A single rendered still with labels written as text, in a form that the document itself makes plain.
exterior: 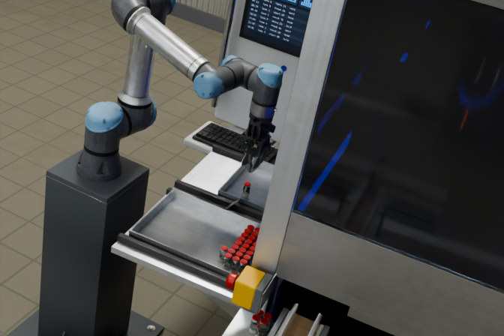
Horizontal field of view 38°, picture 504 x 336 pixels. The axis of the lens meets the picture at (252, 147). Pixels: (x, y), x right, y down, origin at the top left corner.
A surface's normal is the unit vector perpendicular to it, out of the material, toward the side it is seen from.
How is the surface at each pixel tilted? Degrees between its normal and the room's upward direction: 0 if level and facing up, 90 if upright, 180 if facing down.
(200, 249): 0
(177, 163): 0
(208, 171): 0
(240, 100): 90
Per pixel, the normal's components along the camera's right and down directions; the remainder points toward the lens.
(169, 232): 0.18, -0.85
